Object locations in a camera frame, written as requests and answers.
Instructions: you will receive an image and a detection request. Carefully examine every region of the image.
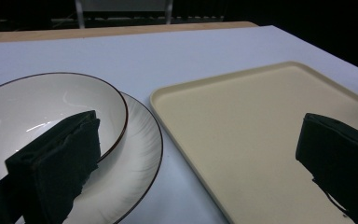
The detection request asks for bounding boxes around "white plate with dark rim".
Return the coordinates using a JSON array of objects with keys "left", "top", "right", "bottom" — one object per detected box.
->
[{"left": 13, "top": 91, "right": 164, "bottom": 224}]

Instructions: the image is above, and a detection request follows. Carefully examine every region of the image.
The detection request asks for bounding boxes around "white table mat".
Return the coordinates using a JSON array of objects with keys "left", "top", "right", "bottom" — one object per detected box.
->
[{"left": 0, "top": 25, "right": 358, "bottom": 224}]

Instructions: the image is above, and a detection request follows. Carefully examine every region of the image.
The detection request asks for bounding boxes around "beige plastic tray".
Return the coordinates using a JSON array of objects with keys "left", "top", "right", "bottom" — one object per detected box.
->
[{"left": 149, "top": 61, "right": 358, "bottom": 224}]

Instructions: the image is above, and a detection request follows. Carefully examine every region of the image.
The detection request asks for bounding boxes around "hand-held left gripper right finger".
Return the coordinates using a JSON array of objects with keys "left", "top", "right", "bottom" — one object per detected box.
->
[{"left": 295, "top": 112, "right": 358, "bottom": 224}]

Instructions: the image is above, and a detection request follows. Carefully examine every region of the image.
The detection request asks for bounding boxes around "metal stand frame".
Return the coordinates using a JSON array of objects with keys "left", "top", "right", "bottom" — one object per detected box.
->
[{"left": 50, "top": 0, "right": 225, "bottom": 30}]

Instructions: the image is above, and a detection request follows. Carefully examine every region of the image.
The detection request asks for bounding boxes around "white bowl with brown rim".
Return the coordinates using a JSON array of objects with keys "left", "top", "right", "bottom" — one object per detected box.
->
[{"left": 0, "top": 72, "right": 130, "bottom": 181}]

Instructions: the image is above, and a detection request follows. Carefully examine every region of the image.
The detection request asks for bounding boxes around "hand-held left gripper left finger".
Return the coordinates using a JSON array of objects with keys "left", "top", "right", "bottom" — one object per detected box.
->
[{"left": 5, "top": 109, "right": 102, "bottom": 224}]

